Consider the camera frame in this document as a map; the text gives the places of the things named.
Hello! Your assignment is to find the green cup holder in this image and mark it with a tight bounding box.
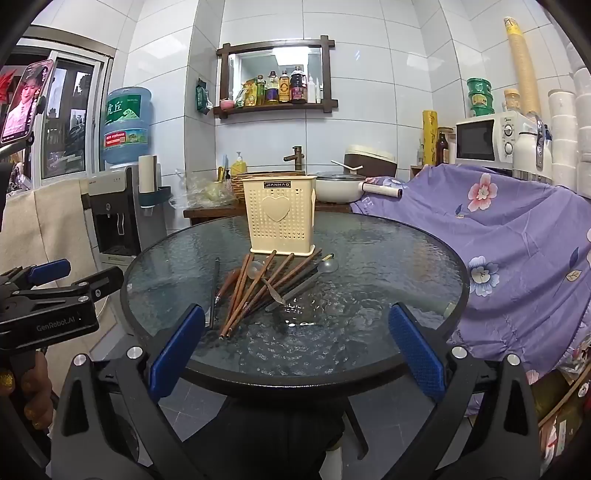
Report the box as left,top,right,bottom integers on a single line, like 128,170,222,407
139,185,172,215

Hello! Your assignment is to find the cream plastic utensil holder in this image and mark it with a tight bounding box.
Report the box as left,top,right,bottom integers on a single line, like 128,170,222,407
242,173,324,257

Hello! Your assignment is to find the cream pan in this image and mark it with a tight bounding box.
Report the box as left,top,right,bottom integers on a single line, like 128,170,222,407
314,172,404,204

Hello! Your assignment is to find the water dispenser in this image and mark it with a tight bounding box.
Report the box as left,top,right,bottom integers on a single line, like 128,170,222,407
88,164,162,266

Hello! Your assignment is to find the cardboard box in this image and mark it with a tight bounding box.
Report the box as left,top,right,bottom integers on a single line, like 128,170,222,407
536,369,591,462

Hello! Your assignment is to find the pile of brown chopsticks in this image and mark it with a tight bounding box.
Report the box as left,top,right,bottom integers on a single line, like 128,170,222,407
219,249,324,340

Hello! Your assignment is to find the thin black utensil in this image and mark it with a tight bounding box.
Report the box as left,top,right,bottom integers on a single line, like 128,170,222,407
209,257,221,329

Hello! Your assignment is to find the woven basin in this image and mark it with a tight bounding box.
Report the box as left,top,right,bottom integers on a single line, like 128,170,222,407
229,172,308,201

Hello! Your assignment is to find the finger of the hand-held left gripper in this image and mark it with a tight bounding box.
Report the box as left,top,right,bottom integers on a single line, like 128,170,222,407
0,258,71,291
14,267,124,306

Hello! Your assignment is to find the person's left hand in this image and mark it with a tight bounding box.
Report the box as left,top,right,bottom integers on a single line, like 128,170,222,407
0,351,56,432

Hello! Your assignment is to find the white paper cup stack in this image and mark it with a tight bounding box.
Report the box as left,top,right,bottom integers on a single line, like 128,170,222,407
139,154,158,192

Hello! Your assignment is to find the aluminium framed window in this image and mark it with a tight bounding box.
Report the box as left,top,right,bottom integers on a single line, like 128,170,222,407
18,39,114,181

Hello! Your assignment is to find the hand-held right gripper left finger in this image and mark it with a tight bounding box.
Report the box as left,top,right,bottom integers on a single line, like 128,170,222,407
51,302,218,480

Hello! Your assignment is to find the tall stack of beige cups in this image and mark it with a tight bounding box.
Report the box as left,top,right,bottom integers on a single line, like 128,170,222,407
503,17,542,116

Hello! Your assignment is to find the smartphone with lit screen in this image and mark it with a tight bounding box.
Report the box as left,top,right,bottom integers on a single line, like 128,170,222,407
0,59,55,147

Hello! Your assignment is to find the wooden side table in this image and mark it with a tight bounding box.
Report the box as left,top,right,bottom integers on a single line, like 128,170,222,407
183,200,354,227

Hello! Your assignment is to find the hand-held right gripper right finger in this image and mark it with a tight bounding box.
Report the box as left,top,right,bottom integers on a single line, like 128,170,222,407
388,302,541,480

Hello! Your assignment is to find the brown and white rice cooker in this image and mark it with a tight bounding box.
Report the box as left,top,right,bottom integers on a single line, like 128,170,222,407
344,144,399,178

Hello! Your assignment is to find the metal spoon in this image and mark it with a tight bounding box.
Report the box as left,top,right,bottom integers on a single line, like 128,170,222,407
263,258,340,310
247,261,289,308

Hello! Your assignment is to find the green hanging packet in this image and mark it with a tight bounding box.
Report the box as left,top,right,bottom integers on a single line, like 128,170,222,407
195,78,212,114

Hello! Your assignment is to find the stack of white paper rolls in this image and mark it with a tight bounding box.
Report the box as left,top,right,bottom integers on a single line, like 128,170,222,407
547,65,591,199

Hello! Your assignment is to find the row of condiment bottles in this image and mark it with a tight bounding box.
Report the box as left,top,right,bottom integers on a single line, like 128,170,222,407
233,66,324,108

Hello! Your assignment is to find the purple floral cloth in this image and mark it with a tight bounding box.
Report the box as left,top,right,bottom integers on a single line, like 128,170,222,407
351,161,591,416

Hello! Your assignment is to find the white thermos jug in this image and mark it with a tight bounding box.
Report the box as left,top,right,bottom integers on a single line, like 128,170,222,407
512,113,555,183

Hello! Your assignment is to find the white microwave oven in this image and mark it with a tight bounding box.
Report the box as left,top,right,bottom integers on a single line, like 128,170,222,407
455,113,525,169

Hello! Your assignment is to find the blue water jug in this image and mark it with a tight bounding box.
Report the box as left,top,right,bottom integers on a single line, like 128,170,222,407
102,87,153,168

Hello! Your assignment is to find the clear plastic bag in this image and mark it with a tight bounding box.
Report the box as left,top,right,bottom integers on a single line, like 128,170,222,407
168,171,238,208

